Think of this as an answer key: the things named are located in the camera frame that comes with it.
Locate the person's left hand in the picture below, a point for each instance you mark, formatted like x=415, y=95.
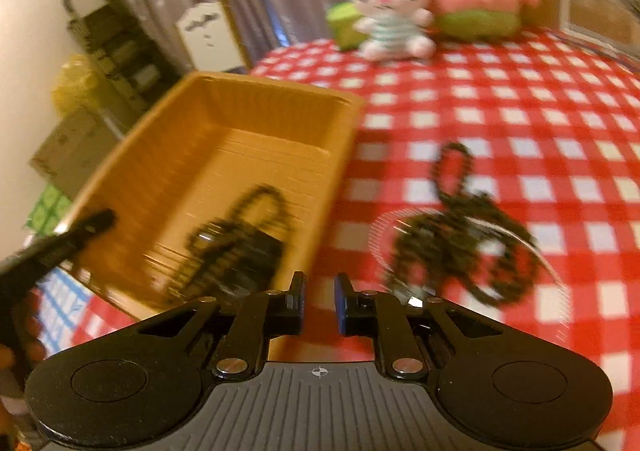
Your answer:
x=32, y=331

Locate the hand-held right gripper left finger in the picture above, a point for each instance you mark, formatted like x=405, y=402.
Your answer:
x=295, y=303

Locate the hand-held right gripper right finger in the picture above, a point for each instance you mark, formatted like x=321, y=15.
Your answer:
x=340, y=303

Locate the brown cardboard box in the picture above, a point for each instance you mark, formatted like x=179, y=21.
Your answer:
x=75, y=151

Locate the blue patterned white cloth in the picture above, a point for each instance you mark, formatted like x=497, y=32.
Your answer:
x=62, y=306

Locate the white wooden chair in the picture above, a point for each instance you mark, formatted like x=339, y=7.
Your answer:
x=210, y=36

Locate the green patterned package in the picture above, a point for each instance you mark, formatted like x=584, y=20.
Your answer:
x=47, y=206

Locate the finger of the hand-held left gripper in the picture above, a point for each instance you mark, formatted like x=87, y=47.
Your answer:
x=82, y=231

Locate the white bunny plush toy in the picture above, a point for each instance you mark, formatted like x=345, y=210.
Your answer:
x=390, y=6

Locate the green tissue box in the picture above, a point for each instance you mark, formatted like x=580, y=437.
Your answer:
x=345, y=26

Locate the yellow plastic bag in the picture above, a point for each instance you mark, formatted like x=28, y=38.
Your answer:
x=75, y=86

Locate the gold plastic tray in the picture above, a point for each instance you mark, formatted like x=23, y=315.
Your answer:
x=240, y=151

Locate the red checkered tablecloth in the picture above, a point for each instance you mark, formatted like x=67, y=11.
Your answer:
x=525, y=131

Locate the framed sand picture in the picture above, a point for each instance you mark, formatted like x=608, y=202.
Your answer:
x=600, y=1

